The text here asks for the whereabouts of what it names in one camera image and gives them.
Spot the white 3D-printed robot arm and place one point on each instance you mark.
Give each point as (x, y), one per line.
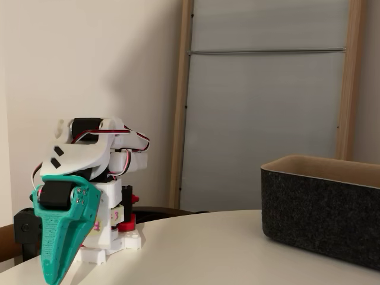
(80, 151)

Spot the dark grey felt bin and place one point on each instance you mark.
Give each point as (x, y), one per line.
(311, 213)

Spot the black and red clamp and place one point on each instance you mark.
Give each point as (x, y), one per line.
(127, 225)
(25, 228)

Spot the dark curved chair back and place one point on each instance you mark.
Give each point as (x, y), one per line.
(166, 211)

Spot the wood framed frosted panel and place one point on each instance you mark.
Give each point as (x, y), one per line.
(261, 118)

